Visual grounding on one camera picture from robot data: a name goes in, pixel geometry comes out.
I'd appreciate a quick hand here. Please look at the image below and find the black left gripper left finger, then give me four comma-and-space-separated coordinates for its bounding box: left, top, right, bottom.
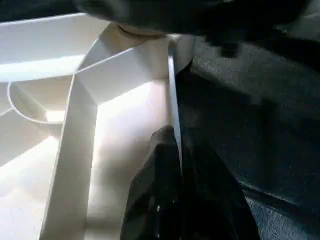
119, 124, 185, 240

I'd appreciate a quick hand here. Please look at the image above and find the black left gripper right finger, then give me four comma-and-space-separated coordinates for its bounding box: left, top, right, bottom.
179, 139, 256, 240

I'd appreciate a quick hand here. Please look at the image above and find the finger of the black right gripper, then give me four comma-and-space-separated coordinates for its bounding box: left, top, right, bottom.
77, 0, 238, 58

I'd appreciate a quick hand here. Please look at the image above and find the white plastic table top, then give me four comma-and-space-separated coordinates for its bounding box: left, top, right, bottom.
0, 12, 196, 240

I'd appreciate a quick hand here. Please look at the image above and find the black mat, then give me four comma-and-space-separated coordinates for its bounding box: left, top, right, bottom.
172, 0, 320, 240

